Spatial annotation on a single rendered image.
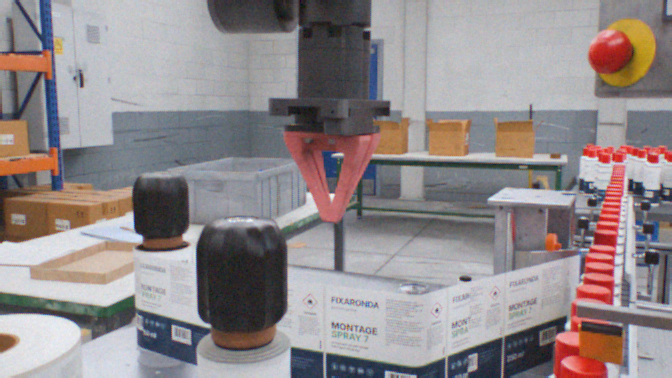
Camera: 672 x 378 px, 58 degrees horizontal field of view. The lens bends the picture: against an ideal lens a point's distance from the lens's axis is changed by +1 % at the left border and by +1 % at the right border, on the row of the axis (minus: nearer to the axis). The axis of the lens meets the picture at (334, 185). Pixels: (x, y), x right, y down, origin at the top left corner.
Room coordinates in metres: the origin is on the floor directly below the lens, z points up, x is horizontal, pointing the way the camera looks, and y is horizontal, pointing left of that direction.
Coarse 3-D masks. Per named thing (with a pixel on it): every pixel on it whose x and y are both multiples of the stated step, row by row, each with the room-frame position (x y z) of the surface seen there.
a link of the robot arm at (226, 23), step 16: (208, 0) 0.49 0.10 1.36; (224, 0) 0.48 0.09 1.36; (240, 0) 0.48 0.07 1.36; (256, 0) 0.47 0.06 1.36; (272, 0) 0.47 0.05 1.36; (224, 16) 0.49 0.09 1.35; (240, 16) 0.48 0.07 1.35; (256, 16) 0.48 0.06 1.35; (272, 16) 0.48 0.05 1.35; (224, 32) 0.51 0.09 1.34; (240, 32) 0.50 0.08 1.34; (256, 32) 0.50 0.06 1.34; (272, 32) 0.50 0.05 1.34; (288, 32) 0.50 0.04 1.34
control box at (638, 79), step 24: (600, 0) 0.58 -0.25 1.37; (624, 0) 0.55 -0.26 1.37; (648, 0) 0.53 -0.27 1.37; (600, 24) 0.57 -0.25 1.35; (624, 24) 0.55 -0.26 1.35; (648, 24) 0.53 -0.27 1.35; (648, 48) 0.53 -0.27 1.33; (624, 72) 0.55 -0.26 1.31; (648, 72) 0.53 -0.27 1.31; (600, 96) 0.58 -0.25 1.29; (624, 96) 0.56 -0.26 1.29; (648, 96) 0.54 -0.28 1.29
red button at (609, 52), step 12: (600, 36) 0.54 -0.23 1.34; (612, 36) 0.53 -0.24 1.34; (624, 36) 0.53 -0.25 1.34; (600, 48) 0.54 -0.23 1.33; (612, 48) 0.53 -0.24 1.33; (624, 48) 0.52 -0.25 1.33; (600, 60) 0.54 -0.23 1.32; (612, 60) 0.53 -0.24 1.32; (624, 60) 0.53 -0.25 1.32; (600, 72) 0.54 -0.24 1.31; (612, 72) 0.54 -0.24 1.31
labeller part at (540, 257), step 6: (534, 252) 0.83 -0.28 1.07; (540, 252) 0.83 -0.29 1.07; (546, 252) 0.84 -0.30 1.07; (552, 252) 0.84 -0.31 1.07; (558, 252) 0.84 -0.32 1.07; (564, 252) 0.84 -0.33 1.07; (570, 252) 0.84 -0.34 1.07; (576, 252) 0.85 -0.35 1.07; (534, 258) 0.83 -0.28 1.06; (540, 258) 0.83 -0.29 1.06; (546, 258) 0.84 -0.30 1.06; (552, 258) 0.84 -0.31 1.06; (558, 258) 0.84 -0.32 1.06; (534, 264) 0.83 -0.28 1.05
